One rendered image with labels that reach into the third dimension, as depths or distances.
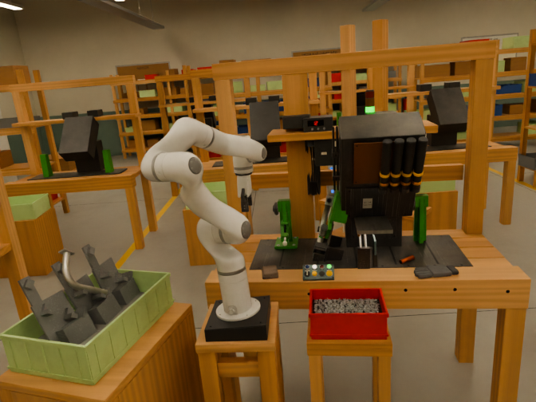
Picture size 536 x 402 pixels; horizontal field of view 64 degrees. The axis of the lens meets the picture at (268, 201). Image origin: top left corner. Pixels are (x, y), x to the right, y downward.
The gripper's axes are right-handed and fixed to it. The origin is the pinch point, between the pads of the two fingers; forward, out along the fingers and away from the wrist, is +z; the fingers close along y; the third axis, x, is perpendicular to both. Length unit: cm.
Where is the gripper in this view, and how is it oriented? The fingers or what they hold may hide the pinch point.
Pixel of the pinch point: (246, 206)
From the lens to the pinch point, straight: 190.9
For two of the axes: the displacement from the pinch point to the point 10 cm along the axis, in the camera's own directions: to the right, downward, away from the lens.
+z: 0.8, 9.6, 2.8
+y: -1.3, 2.9, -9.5
